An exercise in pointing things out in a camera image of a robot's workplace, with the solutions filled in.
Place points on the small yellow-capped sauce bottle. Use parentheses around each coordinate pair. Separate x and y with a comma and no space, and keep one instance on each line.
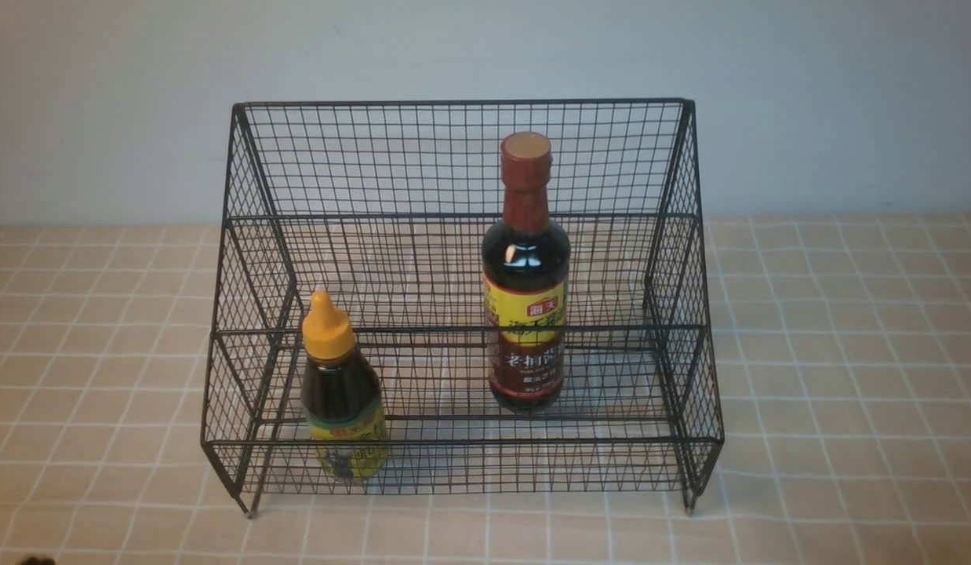
(341,395)

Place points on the black wire mesh shelf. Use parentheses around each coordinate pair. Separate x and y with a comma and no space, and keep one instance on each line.
(384,205)

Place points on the beige checkered tablecloth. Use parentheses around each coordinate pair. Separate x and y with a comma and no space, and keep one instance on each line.
(843,350)

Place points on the dark soy sauce bottle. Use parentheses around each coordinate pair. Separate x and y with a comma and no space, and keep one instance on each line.
(525,268)

